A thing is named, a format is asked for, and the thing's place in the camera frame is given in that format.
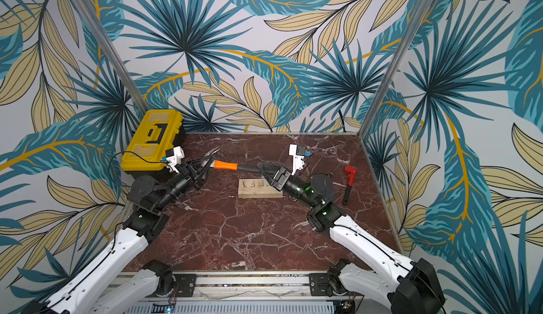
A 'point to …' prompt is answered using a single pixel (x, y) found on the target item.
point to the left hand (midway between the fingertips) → (215, 162)
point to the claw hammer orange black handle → (221, 165)
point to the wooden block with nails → (256, 188)
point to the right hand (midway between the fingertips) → (258, 166)
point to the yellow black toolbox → (155, 133)
